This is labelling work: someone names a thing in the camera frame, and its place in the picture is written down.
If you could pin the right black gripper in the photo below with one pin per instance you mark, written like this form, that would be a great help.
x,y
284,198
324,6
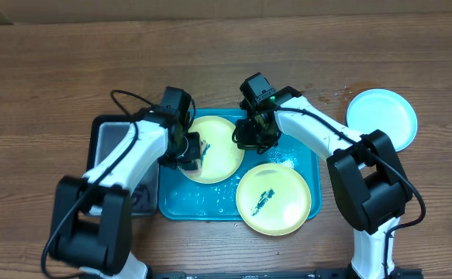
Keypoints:
x,y
251,136

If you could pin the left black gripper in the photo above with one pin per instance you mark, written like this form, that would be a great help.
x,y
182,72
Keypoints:
x,y
194,137

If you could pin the yellow-green plate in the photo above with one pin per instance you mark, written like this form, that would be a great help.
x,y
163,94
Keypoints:
x,y
273,199
220,155

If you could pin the light blue plate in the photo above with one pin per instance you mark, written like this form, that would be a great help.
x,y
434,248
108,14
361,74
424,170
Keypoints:
x,y
387,111

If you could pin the pink green scrub sponge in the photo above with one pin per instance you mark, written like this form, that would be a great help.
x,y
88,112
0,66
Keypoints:
x,y
194,165

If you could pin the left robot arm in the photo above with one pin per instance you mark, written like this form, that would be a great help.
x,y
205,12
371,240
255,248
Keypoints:
x,y
91,225

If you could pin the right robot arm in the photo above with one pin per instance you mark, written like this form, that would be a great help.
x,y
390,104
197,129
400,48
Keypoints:
x,y
368,181

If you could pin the teal plastic tray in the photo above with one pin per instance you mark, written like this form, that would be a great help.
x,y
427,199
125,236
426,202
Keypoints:
x,y
181,199

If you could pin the black water basin tray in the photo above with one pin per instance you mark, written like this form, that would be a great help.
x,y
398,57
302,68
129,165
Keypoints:
x,y
106,133

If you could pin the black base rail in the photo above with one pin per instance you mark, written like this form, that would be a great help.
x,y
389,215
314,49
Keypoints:
x,y
332,273

